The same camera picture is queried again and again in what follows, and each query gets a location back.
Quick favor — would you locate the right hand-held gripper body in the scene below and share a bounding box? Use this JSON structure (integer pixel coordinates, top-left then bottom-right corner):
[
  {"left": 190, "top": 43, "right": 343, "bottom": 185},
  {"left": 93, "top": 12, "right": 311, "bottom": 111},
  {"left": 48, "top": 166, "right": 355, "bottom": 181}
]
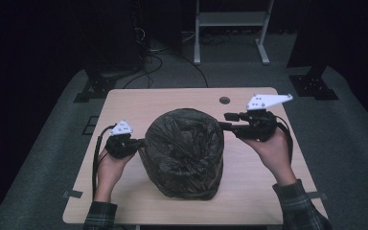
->
[{"left": 235, "top": 93, "right": 294, "bottom": 143}]

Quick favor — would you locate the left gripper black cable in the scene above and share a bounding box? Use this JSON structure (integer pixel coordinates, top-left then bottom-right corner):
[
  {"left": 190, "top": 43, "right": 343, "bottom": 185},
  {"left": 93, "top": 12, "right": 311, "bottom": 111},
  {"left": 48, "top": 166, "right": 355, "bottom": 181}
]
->
[{"left": 91, "top": 124, "right": 117, "bottom": 201}]

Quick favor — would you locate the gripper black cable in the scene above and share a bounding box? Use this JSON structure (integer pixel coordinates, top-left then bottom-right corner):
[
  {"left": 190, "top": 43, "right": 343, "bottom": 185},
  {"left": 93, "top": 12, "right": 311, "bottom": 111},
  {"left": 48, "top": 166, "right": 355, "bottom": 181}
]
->
[
  {"left": 275, "top": 114, "right": 294, "bottom": 163},
  {"left": 91, "top": 124, "right": 117, "bottom": 201}
]

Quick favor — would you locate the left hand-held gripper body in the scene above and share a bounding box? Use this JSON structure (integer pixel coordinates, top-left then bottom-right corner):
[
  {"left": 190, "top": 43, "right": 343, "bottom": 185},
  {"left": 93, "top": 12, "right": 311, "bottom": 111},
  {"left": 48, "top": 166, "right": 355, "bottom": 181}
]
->
[{"left": 104, "top": 119, "right": 139, "bottom": 160}]

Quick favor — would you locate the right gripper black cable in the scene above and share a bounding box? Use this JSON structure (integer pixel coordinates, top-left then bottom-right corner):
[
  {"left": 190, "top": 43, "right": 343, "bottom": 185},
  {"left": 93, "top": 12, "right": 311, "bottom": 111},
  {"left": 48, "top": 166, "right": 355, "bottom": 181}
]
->
[{"left": 275, "top": 114, "right": 294, "bottom": 163}]

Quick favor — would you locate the black stand with base plate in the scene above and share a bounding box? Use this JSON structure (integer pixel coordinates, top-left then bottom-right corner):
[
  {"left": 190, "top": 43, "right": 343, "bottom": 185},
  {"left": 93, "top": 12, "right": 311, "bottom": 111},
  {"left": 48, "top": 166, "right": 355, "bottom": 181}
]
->
[
  {"left": 73, "top": 65, "right": 120, "bottom": 104},
  {"left": 287, "top": 61, "right": 339, "bottom": 102}
]

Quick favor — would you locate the black floor cable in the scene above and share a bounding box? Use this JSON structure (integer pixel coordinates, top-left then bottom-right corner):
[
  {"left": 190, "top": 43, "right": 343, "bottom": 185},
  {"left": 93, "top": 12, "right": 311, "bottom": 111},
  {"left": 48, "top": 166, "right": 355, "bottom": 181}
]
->
[
  {"left": 147, "top": 52, "right": 210, "bottom": 89},
  {"left": 123, "top": 54, "right": 164, "bottom": 90}
]

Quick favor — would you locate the black plastic garbage bag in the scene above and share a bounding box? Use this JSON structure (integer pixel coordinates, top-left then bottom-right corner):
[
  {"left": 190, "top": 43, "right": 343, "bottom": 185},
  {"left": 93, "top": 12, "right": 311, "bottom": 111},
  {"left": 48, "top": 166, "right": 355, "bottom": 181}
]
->
[{"left": 138, "top": 107, "right": 225, "bottom": 201}]

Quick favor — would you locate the white metal stand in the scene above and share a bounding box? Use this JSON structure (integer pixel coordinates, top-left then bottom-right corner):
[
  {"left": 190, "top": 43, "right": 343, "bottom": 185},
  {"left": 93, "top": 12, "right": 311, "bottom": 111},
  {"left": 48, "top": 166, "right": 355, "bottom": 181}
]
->
[{"left": 194, "top": 0, "right": 274, "bottom": 66}]

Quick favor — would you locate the grey tape strip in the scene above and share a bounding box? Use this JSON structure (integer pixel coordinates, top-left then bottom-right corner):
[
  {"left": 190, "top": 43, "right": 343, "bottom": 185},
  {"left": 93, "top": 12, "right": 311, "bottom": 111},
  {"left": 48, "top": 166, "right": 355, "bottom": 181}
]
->
[
  {"left": 61, "top": 189, "right": 84, "bottom": 199},
  {"left": 306, "top": 191, "right": 329, "bottom": 201}
]

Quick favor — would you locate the person's right hand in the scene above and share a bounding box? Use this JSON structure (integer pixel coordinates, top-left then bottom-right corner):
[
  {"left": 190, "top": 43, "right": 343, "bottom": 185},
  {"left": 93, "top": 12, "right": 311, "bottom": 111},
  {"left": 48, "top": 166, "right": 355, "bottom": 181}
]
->
[{"left": 240, "top": 127, "right": 297, "bottom": 186}]

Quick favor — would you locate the person's left hand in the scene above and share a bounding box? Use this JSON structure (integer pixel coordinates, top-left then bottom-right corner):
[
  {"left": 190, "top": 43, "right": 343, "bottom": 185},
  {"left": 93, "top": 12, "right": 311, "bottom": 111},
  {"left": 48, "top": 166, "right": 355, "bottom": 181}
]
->
[{"left": 96, "top": 148, "right": 137, "bottom": 188}]

